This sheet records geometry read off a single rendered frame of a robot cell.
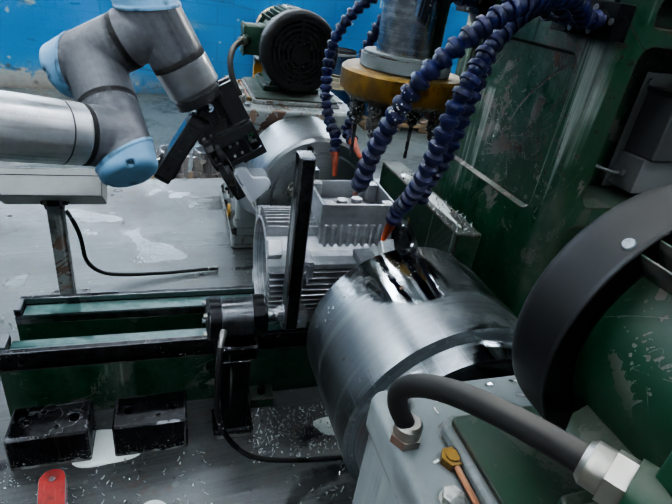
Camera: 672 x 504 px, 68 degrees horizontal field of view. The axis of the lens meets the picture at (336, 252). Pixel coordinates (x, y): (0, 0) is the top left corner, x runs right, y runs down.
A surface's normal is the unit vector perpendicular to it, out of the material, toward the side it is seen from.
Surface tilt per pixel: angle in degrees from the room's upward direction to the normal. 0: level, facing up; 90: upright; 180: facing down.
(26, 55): 90
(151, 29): 94
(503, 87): 90
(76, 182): 53
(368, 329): 47
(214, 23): 90
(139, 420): 0
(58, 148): 108
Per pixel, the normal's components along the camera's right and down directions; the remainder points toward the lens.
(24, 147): 0.63, 0.66
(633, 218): -0.44, -0.69
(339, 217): 0.26, 0.50
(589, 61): -0.95, 0.03
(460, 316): 0.04, -0.86
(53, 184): 0.30, -0.12
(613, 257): -0.62, -0.56
